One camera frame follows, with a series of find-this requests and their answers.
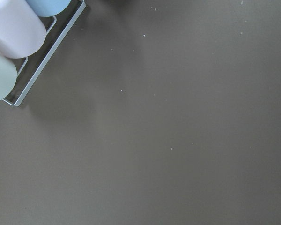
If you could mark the white cup rack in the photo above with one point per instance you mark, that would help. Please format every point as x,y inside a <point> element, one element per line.
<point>29,68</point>

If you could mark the white cup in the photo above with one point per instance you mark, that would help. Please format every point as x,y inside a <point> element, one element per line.
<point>8,76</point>

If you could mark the blue cup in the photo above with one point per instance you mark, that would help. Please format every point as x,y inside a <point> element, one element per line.
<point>47,8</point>

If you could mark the pink cup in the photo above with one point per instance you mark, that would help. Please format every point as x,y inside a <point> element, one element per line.
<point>21,31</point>

